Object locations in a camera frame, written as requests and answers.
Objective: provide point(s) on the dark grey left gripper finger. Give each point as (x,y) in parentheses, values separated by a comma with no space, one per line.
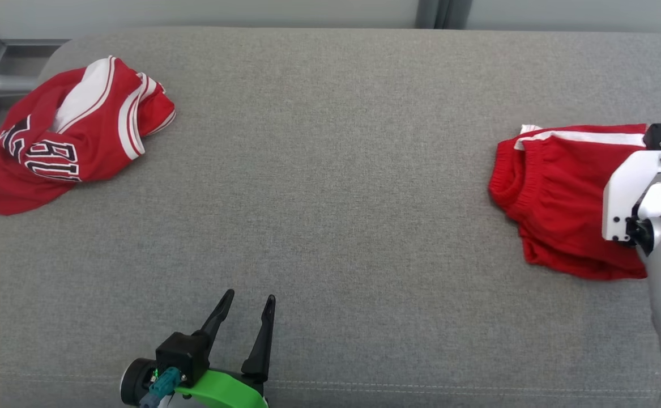
(261,351)
(217,320)

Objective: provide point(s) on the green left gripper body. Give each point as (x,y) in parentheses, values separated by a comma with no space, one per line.
(222,391)

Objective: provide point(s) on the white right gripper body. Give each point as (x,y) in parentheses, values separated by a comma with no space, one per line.
(619,192)

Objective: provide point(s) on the red shorts with white stripe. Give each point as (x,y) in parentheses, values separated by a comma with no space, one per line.
(557,198)

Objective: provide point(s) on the red white basketball jersey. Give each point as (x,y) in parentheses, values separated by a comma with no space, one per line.
(92,147)

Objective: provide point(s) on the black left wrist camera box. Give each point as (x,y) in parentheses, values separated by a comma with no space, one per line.
(183,351)

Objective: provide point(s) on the teal left camera connector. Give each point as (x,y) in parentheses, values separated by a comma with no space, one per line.
(166,382)

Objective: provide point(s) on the grey metal partition post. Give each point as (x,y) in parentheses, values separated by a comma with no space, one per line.
(429,12)
(456,12)

